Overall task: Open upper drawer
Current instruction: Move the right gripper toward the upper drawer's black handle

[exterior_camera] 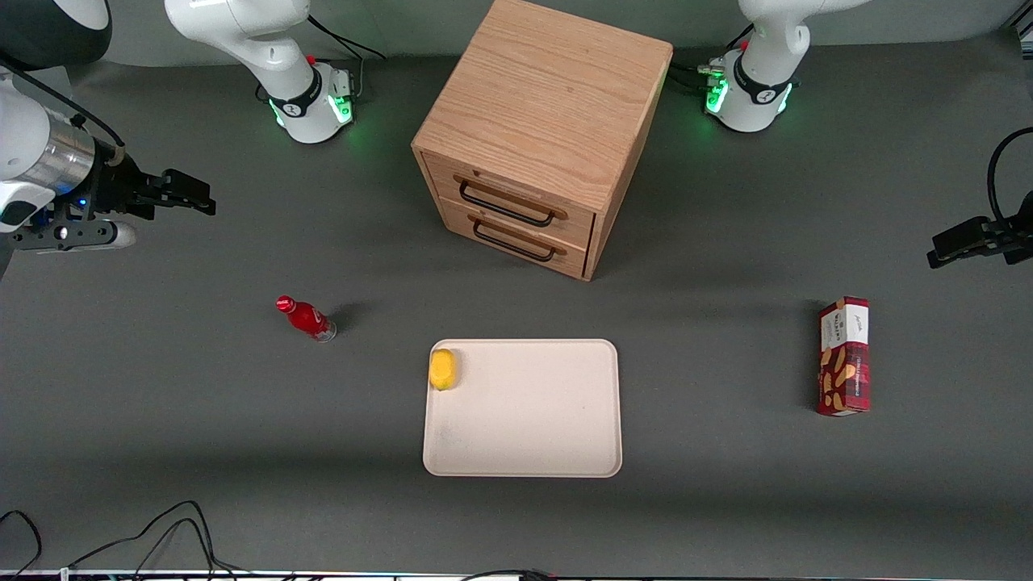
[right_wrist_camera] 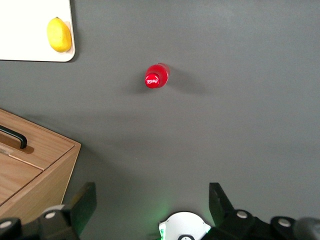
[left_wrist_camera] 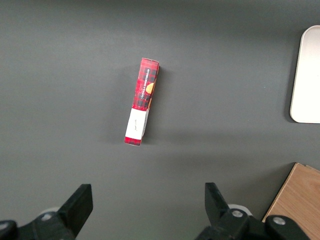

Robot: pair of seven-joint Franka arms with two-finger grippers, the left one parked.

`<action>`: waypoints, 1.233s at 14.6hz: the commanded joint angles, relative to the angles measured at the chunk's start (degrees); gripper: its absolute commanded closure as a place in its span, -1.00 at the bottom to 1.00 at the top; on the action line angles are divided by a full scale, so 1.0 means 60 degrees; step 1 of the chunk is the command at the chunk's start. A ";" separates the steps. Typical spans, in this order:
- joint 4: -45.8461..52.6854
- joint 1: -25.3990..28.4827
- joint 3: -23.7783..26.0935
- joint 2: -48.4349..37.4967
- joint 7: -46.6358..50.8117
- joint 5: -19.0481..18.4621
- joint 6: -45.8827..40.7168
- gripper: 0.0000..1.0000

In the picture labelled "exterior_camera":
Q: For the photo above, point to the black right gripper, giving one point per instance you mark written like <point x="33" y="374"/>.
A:
<point x="119" y="186"/>

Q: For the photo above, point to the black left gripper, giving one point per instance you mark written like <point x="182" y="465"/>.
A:
<point x="1003" y="235"/>

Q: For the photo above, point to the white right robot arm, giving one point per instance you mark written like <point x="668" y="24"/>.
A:
<point x="242" y="32"/>

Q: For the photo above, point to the wooden drawer cabinet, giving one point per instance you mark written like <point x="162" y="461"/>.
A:
<point x="557" y="89"/>

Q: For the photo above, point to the red cookie box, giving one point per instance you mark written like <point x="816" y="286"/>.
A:
<point x="846" y="363"/>

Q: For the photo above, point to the red drink bottle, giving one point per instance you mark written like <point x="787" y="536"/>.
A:
<point x="307" y="319"/>

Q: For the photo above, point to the yellow lemon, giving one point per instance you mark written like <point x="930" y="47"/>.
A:
<point x="442" y="369"/>

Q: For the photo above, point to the beige plastic tray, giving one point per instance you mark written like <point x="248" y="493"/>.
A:
<point x="533" y="420"/>

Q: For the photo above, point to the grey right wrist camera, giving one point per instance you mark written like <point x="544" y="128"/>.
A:
<point x="89" y="236"/>

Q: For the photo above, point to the aluminium frame rail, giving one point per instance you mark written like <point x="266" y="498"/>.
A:
<point x="1025" y="28"/>

